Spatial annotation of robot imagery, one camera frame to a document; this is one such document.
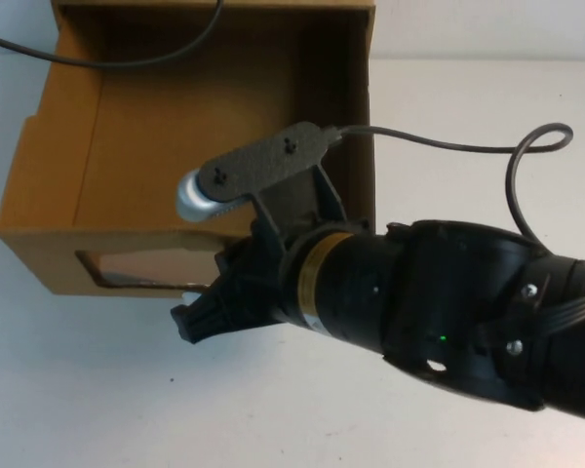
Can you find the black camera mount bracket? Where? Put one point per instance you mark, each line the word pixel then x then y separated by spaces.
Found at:
pixel 268 158

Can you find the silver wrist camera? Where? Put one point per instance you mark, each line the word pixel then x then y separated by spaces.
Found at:
pixel 195 202

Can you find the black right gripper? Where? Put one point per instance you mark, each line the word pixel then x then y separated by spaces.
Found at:
pixel 253 287

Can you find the brown cardboard shoe box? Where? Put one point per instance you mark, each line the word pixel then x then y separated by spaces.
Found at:
pixel 44 195

